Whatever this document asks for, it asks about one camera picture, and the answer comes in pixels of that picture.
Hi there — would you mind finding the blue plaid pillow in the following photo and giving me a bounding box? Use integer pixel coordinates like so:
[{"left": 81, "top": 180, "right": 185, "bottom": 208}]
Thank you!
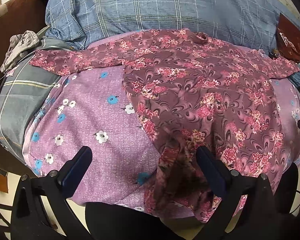
[{"left": 45, "top": 0, "right": 300, "bottom": 51}]

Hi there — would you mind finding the grey crumpled small cloth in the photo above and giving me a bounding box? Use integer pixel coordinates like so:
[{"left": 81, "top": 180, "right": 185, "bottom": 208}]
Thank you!
[{"left": 0, "top": 29, "right": 46, "bottom": 73}]

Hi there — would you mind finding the maroon floral patterned shirt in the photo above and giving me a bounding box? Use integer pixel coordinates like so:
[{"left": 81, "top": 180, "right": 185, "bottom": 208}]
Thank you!
[{"left": 30, "top": 29, "right": 299, "bottom": 222}]

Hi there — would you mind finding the purple floral bed sheet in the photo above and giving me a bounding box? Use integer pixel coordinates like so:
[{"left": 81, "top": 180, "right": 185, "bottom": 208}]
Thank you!
[{"left": 22, "top": 29, "right": 300, "bottom": 219}]

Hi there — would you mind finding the brown headboard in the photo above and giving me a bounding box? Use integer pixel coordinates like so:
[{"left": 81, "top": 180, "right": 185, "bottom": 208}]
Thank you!
[{"left": 0, "top": 0, "right": 45, "bottom": 78}]

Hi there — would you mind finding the grey striped folded blanket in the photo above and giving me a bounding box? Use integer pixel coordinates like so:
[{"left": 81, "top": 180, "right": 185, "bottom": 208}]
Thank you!
[{"left": 0, "top": 49, "right": 60, "bottom": 164}]

